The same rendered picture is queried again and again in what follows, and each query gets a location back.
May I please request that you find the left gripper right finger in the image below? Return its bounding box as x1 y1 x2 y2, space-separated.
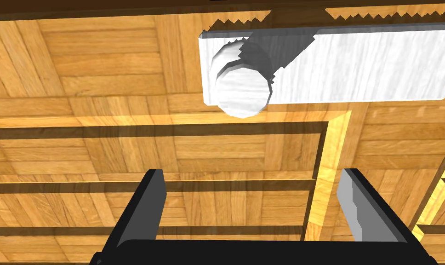
336 168 416 245

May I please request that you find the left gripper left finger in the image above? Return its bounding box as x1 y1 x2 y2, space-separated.
102 169 168 254

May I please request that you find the white door handle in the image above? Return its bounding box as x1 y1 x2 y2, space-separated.
198 22 445 119

